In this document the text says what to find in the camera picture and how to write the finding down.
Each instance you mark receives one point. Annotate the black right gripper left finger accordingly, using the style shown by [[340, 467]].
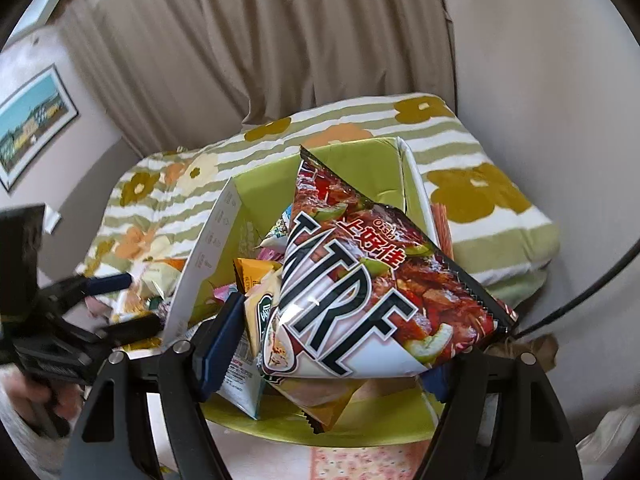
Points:
[[113, 437]]

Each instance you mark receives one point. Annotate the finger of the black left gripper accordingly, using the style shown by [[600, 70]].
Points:
[[104, 285], [121, 334]]

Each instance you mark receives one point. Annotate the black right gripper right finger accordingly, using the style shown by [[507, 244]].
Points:
[[502, 420]]

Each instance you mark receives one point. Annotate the blue white snack bag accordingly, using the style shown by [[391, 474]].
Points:
[[242, 385]]

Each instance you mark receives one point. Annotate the red white chips bag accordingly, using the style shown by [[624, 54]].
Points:
[[365, 293]]

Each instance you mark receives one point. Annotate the person's left hand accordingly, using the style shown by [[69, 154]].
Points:
[[24, 394]]

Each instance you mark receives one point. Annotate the floral striped blanket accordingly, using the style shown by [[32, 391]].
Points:
[[158, 207]]

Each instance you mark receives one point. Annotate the white pink towel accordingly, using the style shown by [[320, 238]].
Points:
[[360, 459]]

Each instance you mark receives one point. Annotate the framed city picture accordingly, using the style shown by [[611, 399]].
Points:
[[30, 118]]

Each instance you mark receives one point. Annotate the beige curtain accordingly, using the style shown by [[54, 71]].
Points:
[[191, 72]]

